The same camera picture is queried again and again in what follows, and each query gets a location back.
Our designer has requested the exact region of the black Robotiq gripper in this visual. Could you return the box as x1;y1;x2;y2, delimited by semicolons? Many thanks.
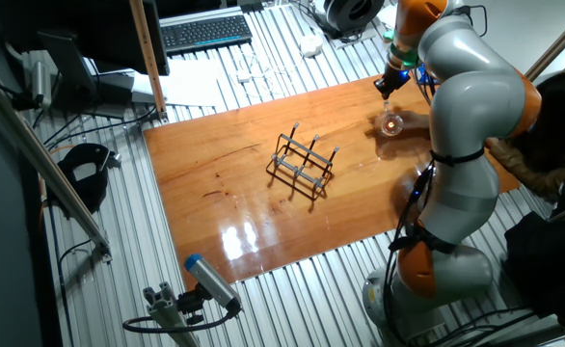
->
372;69;412;102

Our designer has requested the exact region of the black round spool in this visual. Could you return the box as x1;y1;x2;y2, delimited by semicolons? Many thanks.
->
323;0;386;34

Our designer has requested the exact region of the short aluminium profile stub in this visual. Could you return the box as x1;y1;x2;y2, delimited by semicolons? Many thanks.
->
142;281;201;347

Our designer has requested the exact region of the grey cylindrical device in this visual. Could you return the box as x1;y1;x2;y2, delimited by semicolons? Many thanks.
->
30;60;54;110

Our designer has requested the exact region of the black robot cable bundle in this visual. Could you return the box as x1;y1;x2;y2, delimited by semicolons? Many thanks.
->
383;158;438;346

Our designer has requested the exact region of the black computer keyboard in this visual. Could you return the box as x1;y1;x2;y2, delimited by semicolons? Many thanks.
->
160;13;254;55

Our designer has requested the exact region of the black metal wire cup rack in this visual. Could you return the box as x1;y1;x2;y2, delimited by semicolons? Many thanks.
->
265;121;340;202

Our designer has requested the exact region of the white paper sheet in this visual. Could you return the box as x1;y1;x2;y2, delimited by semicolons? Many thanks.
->
130;57;226;108

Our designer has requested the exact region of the person right hand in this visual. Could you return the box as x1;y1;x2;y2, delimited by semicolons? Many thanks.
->
397;109;432;132

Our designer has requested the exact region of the white rounded plastic device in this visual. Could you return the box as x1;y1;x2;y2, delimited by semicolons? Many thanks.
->
300;33;324;58

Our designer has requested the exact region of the black bag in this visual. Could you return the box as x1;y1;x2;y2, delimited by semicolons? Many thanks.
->
503;211;565;334

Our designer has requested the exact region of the black computer monitor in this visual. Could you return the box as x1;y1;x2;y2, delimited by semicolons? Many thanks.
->
0;0;171;120

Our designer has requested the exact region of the black ring shaped device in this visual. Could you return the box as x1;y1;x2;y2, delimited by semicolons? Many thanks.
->
56;143;122;213

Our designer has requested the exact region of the black camera cable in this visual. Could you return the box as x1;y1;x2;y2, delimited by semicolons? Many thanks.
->
121;307;239;334

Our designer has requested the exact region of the white charger with cable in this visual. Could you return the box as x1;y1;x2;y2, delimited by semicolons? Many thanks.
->
228;47;312;100

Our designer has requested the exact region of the clear glass cup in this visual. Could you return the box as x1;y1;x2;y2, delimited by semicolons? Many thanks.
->
375;99;405;139

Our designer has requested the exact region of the white crumpled paper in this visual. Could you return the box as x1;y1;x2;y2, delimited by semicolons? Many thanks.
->
376;2;398;28

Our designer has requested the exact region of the green wrist adapter ring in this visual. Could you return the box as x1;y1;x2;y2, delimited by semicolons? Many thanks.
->
383;29;419;68

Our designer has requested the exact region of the glossy orange wooden board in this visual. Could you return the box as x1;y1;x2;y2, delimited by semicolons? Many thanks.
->
142;71;521;290

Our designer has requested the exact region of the long aluminium profile rail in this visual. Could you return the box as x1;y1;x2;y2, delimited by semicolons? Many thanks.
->
0;67;114;264

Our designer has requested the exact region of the silver camera with blue cap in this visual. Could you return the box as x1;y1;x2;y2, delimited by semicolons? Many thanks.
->
183;254;243;314

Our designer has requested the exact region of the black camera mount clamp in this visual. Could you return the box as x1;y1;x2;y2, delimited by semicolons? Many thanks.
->
175;283;211;327

